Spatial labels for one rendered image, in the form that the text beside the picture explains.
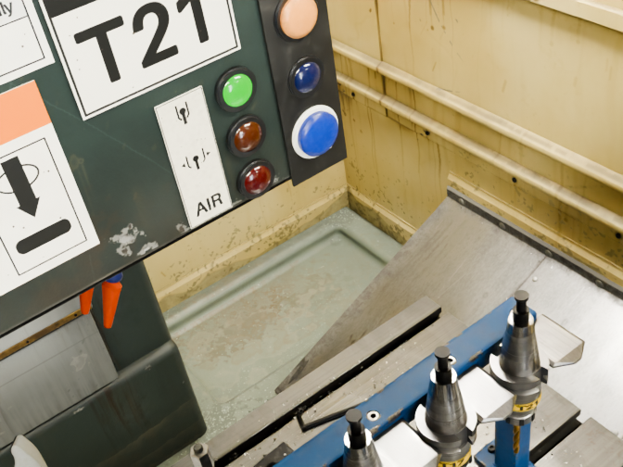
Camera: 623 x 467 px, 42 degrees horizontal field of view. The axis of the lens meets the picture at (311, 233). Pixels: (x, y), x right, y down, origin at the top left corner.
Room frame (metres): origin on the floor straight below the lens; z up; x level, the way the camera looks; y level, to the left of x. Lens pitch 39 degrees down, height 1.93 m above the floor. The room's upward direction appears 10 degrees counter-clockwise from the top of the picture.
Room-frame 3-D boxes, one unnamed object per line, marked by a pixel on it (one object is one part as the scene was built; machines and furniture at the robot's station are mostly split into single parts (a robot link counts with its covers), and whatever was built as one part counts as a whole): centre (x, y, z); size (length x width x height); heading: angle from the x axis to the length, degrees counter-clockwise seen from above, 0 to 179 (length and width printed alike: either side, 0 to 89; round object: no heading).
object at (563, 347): (0.60, -0.25, 1.21); 0.07 x 0.05 x 0.01; 30
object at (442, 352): (0.52, -0.10, 1.31); 0.02 x 0.02 x 0.03
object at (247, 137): (0.42, 0.03, 1.67); 0.02 x 0.01 x 0.02; 120
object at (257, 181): (0.42, 0.03, 1.64); 0.02 x 0.01 x 0.02; 120
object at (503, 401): (0.55, -0.15, 1.21); 0.07 x 0.05 x 0.01; 30
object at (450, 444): (0.52, -0.10, 1.21); 0.06 x 0.06 x 0.03
